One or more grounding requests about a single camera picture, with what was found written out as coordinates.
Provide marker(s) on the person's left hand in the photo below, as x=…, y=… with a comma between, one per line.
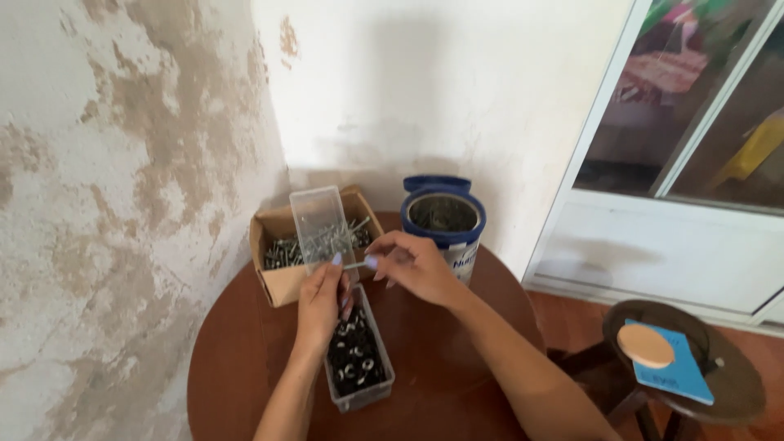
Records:
x=318, y=306

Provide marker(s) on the pile of black rubber washers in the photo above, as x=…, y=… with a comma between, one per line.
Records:
x=355, y=358

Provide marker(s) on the blue tin can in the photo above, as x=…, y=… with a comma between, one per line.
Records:
x=456, y=242

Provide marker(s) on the silver metal screw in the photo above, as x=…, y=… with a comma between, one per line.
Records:
x=354, y=265

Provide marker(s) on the person's right hand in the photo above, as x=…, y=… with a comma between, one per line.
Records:
x=426, y=269

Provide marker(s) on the dark wooden stool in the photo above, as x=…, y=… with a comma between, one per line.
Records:
x=735, y=380

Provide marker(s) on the clear plastic container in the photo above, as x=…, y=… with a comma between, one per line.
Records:
x=361, y=398

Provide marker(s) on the blue book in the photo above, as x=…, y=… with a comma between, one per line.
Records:
x=680, y=377

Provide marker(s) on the clear plastic container lid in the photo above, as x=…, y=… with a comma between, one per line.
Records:
x=320, y=214

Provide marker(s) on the pile of silver screws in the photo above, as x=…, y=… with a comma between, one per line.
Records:
x=280, y=252

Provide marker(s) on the beige oval wooden disc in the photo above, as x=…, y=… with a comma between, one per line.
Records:
x=644, y=346

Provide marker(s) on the brown cardboard box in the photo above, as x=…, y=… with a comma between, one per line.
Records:
x=282, y=285

